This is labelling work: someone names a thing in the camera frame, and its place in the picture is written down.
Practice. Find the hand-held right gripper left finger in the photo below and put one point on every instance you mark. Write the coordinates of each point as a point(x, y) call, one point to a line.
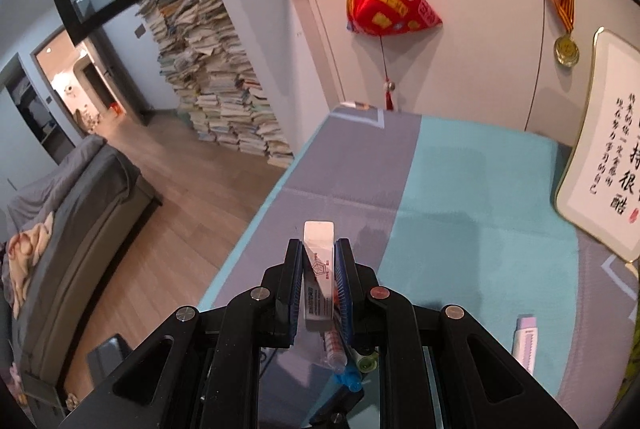
point(298, 279)

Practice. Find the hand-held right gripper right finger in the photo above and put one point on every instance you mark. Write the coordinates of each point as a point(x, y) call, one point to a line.
point(342, 289)

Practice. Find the red pen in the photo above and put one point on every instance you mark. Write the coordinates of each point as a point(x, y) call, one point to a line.
point(334, 349)

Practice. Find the blue pen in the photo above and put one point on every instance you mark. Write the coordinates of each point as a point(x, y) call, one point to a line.
point(347, 380)

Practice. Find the purple white eraser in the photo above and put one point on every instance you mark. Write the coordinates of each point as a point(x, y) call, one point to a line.
point(525, 349)

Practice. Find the tall pile of books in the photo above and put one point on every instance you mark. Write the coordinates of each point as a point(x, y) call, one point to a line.
point(220, 99)

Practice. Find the grey sofa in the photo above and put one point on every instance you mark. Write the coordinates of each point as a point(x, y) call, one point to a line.
point(85, 209)

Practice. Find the floral blanket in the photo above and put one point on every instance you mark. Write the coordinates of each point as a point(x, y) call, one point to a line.
point(25, 254)

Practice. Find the framed calligraphy sign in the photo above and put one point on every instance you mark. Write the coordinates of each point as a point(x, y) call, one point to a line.
point(600, 189)

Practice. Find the gold medal with striped ribbon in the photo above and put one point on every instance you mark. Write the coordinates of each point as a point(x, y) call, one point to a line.
point(566, 50)

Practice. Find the dark wall switch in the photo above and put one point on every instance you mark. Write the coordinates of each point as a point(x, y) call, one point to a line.
point(140, 31)

